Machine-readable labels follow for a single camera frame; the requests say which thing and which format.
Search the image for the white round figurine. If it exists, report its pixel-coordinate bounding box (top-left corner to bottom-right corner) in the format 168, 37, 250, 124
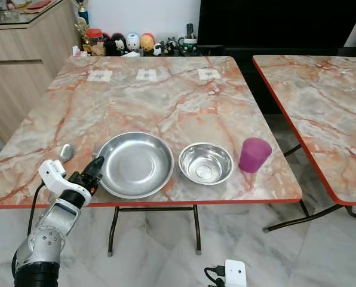
126, 32, 140, 53

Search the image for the steel spoon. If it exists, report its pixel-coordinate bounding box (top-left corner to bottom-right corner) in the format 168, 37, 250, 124
59, 144, 75, 164

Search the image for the jar with red lid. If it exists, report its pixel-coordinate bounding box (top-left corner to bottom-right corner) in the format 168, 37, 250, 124
87, 28, 104, 53

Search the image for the yellow orange figurine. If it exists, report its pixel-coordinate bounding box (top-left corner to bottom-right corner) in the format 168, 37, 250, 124
140, 33, 155, 53

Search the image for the white square sticker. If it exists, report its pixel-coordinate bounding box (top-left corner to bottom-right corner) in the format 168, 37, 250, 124
88, 70, 113, 82
198, 68, 222, 80
136, 69, 158, 81

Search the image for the stainless steel bowl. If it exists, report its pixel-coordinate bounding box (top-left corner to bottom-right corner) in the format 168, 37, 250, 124
179, 142, 235, 185

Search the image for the black mouse figurine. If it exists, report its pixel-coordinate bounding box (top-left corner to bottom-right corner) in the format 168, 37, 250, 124
111, 33, 127, 54

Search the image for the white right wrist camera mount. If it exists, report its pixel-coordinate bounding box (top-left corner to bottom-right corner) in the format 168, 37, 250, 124
225, 259, 247, 287

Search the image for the purple plastic cup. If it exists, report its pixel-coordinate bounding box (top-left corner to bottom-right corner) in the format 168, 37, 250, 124
238, 137, 273, 174

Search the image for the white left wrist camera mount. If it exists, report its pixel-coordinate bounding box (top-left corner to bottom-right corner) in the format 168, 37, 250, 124
39, 158, 93, 207

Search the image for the thin white cable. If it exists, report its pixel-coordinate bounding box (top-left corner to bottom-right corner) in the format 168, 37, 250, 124
339, 60, 356, 75

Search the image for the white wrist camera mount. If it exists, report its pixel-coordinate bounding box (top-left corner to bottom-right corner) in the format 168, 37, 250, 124
39, 158, 93, 207
225, 259, 247, 287

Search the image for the light wooden cabinet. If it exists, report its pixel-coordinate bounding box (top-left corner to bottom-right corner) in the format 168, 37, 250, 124
0, 0, 83, 135

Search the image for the dark green mug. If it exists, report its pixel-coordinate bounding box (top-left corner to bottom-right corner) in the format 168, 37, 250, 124
179, 37, 198, 54

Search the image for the flat red case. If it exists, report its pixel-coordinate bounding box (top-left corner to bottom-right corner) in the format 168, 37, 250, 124
26, 0, 52, 10

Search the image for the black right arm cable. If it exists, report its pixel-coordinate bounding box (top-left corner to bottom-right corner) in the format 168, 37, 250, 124
204, 266, 226, 287

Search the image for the stainless steel plate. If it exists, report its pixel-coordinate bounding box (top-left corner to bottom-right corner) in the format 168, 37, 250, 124
98, 132, 174, 200

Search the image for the gold trophy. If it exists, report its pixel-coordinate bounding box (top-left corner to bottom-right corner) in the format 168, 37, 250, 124
74, 0, 90, 45

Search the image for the marble pattern folding table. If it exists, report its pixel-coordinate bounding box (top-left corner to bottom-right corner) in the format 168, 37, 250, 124
253, 54, 356, 233
0, 56, 303, 255

